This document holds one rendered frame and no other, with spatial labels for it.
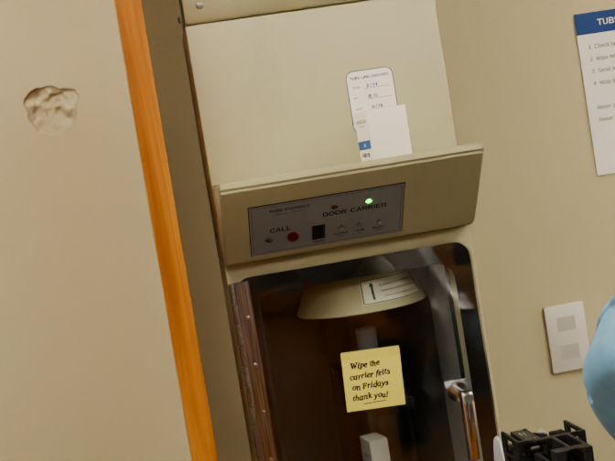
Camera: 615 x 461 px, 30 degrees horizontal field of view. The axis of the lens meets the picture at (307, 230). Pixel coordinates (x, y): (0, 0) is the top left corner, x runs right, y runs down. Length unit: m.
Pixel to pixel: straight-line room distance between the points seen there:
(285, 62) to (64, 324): 0.65
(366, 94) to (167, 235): 0.32
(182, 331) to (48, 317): 0.56
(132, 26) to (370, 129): 0.30
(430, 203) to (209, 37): 0.34
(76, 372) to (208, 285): 0.25
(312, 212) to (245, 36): 0.24
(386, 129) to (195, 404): 0.40
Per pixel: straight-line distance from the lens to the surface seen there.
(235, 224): 1.36
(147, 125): 1.35
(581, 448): 1.11
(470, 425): 1.46
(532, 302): 1.98
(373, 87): 1.47
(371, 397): 1.47
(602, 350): 0.69
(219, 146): 1.44
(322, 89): 1.46
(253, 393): 1.45
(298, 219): 1.38
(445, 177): 1.39
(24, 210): 1.88
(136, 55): 1.35
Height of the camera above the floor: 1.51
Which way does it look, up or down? 3 degrees down
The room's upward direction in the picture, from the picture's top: 9 degrees counter-clockwise
